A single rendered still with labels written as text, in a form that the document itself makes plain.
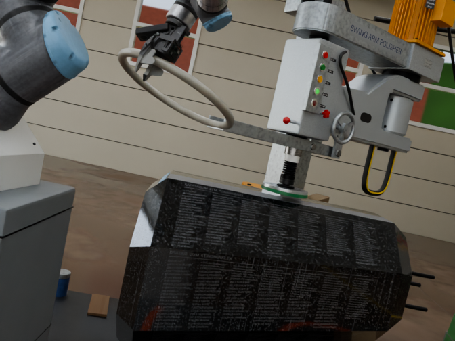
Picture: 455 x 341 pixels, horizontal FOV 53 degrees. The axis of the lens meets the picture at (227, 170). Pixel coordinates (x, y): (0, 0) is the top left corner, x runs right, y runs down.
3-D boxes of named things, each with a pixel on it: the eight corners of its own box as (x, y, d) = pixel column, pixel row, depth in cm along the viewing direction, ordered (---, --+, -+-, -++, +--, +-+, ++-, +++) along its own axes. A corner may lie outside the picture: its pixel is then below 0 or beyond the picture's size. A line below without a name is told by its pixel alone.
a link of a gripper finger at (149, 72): (154, 85, 147) (166, 59, 147) (140, 79, 150) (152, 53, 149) (158, 88, 150) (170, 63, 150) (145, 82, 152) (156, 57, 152)
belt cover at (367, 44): (397, 87, 265) (404, 58, 264) (437, 89, 245) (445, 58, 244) (277, 39, 208) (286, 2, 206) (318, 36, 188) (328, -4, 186)
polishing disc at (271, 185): (265, 182, 223) (265, 180, 223) (308, 192, 219) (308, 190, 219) (259, 185, 203) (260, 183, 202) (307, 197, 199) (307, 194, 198)
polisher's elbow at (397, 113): (361, 128, 248) (370, 93, 247) (380, 133, 261) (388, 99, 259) (393, 132, 234) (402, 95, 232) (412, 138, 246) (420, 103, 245)
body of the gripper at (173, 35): (164, 53, 142) (184, 21, 144) (144, 44, 145) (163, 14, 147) (174, 65, 149) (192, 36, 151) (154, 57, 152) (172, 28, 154)
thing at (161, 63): (187, 123, 203) (191, 118, 203) (256, 138, 164) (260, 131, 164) (97, 53, 174) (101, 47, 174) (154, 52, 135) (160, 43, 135)
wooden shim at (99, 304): (91, 296, 261) (92, 293, 261) (109, 298, 263) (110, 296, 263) (87, 314, 237) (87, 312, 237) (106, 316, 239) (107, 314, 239)
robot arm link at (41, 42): (7, 94, 102) (72, 52, 100) (-22, 32, 105) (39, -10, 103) (47, 109, 117) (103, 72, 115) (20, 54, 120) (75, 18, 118)
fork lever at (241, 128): (313, 153, 231) (315, 143, 231) (342, 160, 216) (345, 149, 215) (202, 126, 190) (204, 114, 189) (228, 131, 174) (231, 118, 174)
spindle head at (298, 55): (316, 146, 233) (336, 59, 230) (350, 153, 216) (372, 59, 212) (264, 134, 212) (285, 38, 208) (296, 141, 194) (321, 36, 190)
